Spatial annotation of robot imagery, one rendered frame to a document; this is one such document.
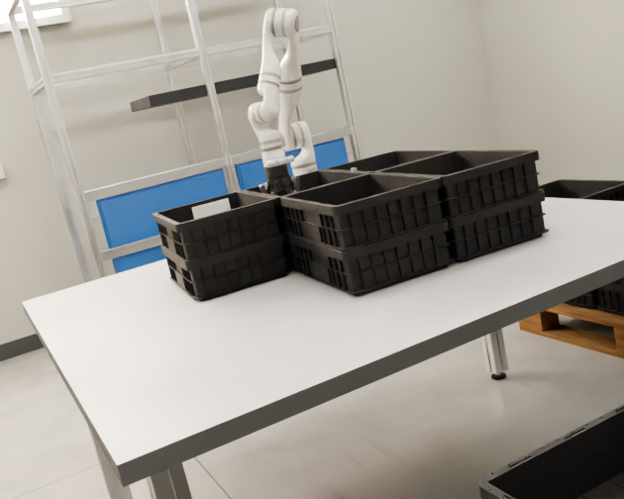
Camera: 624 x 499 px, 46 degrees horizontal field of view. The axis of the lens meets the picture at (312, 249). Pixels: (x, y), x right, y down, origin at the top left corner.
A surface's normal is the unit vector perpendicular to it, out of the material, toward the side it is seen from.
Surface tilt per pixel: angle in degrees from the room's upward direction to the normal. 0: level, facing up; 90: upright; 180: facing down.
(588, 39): 90
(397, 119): 90
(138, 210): 90
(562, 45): 90
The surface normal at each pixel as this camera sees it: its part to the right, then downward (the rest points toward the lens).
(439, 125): 0.44, 0.10
